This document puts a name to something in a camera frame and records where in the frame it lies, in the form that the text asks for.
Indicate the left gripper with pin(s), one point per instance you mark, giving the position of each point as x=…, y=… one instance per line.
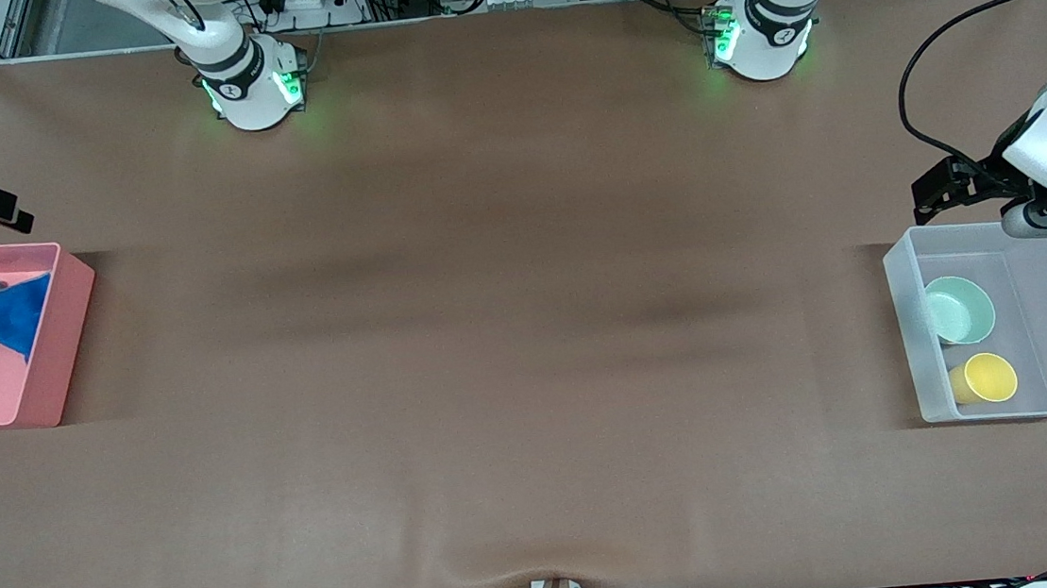
x=986, y=177

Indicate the yellow cup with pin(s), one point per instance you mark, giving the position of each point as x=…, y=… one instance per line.
x=990, y=376

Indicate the green bowl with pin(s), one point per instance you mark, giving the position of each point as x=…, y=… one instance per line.
x=961, y=308

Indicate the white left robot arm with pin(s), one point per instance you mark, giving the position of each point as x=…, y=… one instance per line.
x=761, y=27

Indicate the blue cloth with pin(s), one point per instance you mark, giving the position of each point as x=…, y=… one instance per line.
x=14, y=315

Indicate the pink plastic bin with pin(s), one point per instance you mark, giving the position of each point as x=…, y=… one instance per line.
x=57, y=373

